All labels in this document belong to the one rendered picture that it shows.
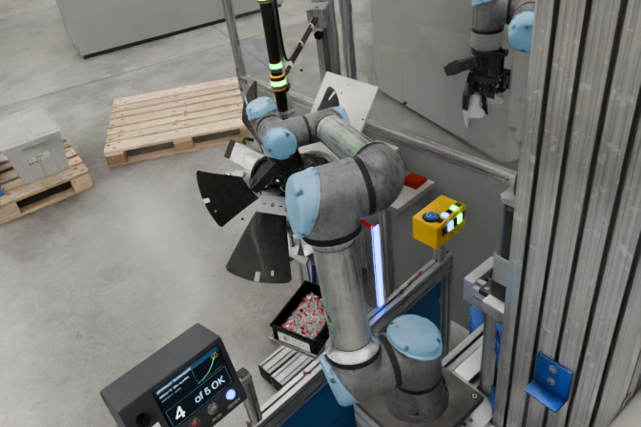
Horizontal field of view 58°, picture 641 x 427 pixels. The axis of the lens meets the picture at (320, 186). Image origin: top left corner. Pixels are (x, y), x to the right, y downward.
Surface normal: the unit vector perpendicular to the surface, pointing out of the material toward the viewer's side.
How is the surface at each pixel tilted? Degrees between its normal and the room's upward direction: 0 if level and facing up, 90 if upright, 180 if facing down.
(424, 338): 7
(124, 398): 15
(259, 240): 51
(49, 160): 95
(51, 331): 0
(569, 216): 90
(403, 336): 8
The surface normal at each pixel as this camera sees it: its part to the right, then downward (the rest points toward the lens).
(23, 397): -0.11, -0.82
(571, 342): -0.76, 0.43
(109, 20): 0.47, 0.46
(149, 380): -0.29, -0.88
